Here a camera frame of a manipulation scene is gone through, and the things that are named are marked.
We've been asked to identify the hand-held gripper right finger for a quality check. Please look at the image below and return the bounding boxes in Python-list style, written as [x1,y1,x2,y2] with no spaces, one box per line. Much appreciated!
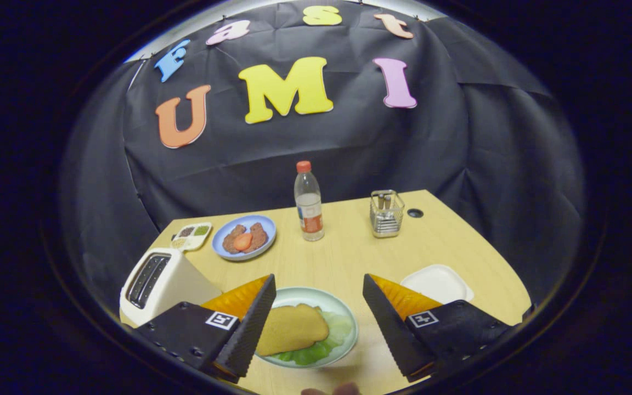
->
[362,273,517,383]

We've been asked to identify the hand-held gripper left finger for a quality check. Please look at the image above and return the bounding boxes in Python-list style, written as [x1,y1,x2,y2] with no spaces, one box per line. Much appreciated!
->
[132,274,277,384]

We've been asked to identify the toasted bread slice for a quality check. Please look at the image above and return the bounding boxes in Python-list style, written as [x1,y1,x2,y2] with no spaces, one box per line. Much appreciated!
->
[256,303,330,357]

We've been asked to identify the green lettuce leaf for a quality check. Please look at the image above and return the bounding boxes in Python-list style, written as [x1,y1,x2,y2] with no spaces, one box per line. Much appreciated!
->
[268,311,354,366]

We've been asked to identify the pale green round plate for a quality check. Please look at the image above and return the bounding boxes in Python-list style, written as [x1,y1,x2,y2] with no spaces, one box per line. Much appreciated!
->
[256,287,359,369]

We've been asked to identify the white square plate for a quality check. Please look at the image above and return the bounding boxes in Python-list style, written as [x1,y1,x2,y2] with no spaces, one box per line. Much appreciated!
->
[400,264,475,305]

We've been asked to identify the white toaster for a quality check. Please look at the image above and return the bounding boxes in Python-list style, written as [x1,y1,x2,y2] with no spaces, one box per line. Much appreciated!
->
[120,248,222,328]

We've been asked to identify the brown meat patty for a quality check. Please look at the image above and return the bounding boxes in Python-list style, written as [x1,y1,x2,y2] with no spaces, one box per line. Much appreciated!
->
[223,224,246,253]
[249,222,268,249]

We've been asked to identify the blue round plate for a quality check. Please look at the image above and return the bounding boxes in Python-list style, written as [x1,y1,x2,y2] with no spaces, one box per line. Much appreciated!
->
[212,215,277,261]

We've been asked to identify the white divided seasoning tray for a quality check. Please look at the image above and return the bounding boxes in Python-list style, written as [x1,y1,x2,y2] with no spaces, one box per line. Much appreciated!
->
[171,222,213,252]

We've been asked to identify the clear plastic water bottle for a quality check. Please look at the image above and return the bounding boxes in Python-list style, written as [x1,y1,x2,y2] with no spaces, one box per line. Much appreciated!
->
[294,161,325,242]

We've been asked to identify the metal wire utensil holder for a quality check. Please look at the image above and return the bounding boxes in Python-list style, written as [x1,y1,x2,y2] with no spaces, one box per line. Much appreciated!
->
[370,190,405,238]

